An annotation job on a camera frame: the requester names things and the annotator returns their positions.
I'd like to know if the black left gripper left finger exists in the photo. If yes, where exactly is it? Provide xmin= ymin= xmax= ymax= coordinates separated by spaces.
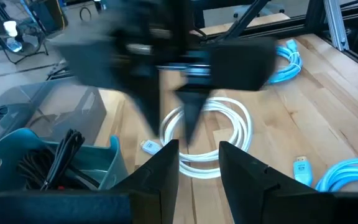
xmin=0 ymin=139 xmax=180 ymax=224

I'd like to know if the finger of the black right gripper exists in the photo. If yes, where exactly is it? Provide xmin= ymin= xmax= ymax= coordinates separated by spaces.
xmin=174 ymin=89 xmax=211 ymax=147
xmin=129 ymin=89 xmax=162 ymax=138

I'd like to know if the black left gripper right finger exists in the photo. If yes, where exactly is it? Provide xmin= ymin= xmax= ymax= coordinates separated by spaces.
xmin=218 ymin=141 xmax=358 ymax=224

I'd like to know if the light blue HDMI cable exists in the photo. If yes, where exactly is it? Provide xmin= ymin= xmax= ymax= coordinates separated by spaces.
xmin=293 ymin=155 xmax=358 ymax=193
xmin=267 ymin=39 xmax=304 ymax=85

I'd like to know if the white HDMI cable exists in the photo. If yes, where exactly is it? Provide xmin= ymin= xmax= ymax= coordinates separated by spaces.
xmin=140 ymin=96 xmax=254 ymax=180

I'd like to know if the clear plastic bin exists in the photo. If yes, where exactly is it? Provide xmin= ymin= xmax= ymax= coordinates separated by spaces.
xmin=0 ymin=77 xmax=108 ymax=149

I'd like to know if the black box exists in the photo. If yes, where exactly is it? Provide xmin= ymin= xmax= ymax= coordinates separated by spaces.
xmin=29 ymin=0 xmax=68 ymax=35

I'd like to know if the black metal stand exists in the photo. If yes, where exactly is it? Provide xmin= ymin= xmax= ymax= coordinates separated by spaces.
xmin=0 ymin=0 xmax=50 ymax=65

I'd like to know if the white plastic bottle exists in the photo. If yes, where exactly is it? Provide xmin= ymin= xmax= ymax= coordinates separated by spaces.
xmin=3 ymin=20 xmax=23 ymax=53

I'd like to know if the black table frame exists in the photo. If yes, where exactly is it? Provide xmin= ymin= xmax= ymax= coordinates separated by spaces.
xmin=194 ymin=0 xmax=358 ymax=77

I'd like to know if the black cable bundle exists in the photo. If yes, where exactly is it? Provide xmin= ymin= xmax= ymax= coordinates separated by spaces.
xmin=17 ymin=129 xmax=101 ymax=191

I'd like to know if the aluminium frame post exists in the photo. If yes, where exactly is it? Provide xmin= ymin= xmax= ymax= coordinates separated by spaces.
xmin=323 ymin=0 xmax=351 ymax=52

